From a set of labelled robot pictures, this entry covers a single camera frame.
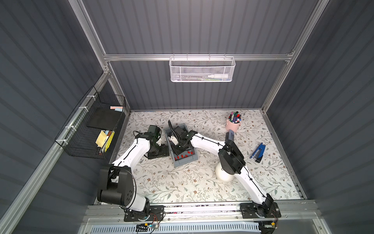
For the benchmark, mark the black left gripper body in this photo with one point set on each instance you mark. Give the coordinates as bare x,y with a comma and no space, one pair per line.
160,150

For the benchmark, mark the white dome with screws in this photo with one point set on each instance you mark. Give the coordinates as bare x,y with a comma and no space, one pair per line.
222,175

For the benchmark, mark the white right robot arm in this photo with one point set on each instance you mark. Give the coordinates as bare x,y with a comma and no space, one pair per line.
232,163

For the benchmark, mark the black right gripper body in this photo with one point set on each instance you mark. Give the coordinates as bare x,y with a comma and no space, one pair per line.
178,134

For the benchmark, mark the black wire wall basket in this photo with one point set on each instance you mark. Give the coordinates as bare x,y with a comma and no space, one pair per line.
93,128

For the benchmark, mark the pink pen cup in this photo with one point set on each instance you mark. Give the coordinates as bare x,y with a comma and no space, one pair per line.
233,121

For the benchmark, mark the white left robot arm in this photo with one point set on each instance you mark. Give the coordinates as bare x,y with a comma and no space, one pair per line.
117,184

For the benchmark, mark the black notebook in basket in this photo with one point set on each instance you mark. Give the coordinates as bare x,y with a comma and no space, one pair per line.
104,119

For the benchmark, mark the yellow sticky note pad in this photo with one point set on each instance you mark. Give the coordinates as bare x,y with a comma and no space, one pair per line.
102,138

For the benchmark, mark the grey hole punch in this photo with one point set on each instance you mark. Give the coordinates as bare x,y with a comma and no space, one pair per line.
230,135

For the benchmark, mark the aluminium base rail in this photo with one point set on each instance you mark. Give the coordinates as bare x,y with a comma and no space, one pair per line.
204,211

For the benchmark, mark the white wire mesh basket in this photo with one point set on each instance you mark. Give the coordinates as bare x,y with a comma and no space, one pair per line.
197,68

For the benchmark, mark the blue stapler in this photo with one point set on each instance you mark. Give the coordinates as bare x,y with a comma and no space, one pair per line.
257,155

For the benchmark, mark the grey plastic parts bin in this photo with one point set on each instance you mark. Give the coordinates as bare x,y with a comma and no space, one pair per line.
184,158

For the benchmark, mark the pink eraser block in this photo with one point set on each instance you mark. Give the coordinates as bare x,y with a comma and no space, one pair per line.
117,108

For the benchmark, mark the white marker in basket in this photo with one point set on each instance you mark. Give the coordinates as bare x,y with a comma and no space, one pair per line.
218,76

